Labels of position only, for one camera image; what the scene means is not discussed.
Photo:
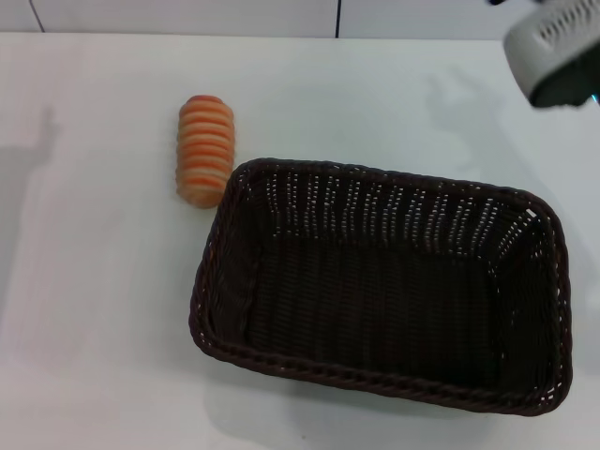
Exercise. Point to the black vertical wall strip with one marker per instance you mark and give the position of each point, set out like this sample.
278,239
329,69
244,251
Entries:
337,19

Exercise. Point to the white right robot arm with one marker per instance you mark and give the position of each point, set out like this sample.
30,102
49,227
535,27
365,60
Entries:
534,47

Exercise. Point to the dark brown wicker basket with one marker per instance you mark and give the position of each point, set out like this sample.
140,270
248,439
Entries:
375,300

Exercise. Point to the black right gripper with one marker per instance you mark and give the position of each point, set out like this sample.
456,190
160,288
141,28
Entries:
567,84

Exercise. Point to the orange striped bread loaf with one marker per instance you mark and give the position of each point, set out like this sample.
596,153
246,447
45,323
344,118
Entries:
204,145

